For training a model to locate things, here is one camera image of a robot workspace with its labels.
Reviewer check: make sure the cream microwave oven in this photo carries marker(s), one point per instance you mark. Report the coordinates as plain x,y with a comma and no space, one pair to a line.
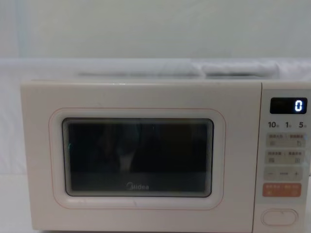
145,97

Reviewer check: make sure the oven control panel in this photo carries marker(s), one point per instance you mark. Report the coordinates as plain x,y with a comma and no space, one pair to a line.
284,170

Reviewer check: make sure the white table cloth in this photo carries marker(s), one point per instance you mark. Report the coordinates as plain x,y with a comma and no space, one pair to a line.
9,206

